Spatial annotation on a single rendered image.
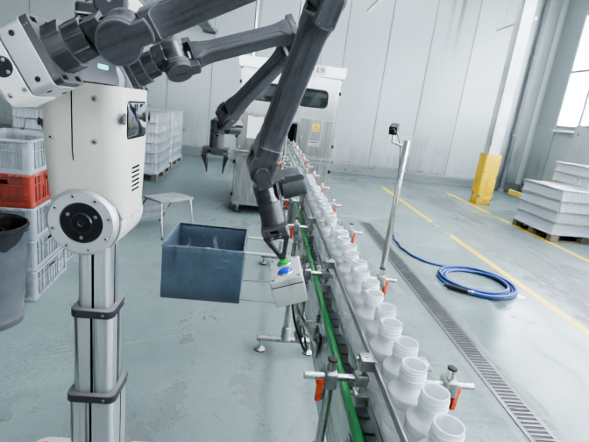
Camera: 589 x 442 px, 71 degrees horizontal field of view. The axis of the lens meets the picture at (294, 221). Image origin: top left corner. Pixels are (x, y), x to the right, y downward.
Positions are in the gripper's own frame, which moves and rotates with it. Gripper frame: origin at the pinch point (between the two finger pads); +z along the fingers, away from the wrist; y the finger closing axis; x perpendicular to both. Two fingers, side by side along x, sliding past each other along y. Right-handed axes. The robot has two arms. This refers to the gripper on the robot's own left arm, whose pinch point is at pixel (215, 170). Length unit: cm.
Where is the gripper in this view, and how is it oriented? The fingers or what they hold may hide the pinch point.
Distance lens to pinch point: 169.8
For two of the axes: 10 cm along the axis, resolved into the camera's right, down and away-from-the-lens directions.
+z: -1.2, 9.5, 2.7
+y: -9.9, -1.0, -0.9
